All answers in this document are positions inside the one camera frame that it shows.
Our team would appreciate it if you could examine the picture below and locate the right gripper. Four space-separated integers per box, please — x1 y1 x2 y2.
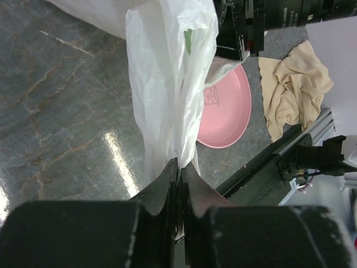
214 0 265 61

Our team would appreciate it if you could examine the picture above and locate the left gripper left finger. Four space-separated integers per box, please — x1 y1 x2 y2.
1 159 179 267

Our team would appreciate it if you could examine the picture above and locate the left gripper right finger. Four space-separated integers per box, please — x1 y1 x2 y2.
181 165 356 267

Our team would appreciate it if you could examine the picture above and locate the white plastic bag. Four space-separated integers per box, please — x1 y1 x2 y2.
54 1 237 181

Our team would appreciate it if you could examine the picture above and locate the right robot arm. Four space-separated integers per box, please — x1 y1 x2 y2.
214 1 356 141

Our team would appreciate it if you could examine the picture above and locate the beige cloth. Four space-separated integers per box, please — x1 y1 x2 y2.
258 40 334 142

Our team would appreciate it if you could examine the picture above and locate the pink plate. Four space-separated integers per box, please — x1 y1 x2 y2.
197 65 252 149

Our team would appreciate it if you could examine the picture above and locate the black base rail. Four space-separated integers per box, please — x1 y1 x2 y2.
216 110 357 207

